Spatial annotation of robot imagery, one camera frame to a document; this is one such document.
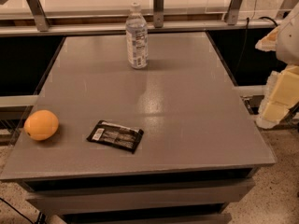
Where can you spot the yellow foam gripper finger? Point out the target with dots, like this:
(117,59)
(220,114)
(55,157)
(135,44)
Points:
(281,94)
(268,42)

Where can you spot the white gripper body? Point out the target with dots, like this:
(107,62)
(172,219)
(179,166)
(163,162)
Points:
(289,41)

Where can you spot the clear plastic water bottle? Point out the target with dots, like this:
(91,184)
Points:
(137,37)

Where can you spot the black rxbar chocolate wrapper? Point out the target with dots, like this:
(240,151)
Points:
(116,135)

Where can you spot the grey drawer cabinet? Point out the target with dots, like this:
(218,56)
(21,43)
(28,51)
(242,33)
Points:
(193,197)

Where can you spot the orange fruit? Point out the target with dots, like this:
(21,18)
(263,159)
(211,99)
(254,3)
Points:
(41,125)

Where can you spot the right metal rail bracket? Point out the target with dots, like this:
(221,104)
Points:
(231,16)

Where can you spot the metal rail bracket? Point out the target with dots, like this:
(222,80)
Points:
(158,13)
(39,16)
(231,16)

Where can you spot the middle metal rail bracket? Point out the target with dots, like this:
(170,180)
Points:
(158,13)

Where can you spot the left metal rail bracket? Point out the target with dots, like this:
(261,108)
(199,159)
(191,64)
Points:
(39,16)

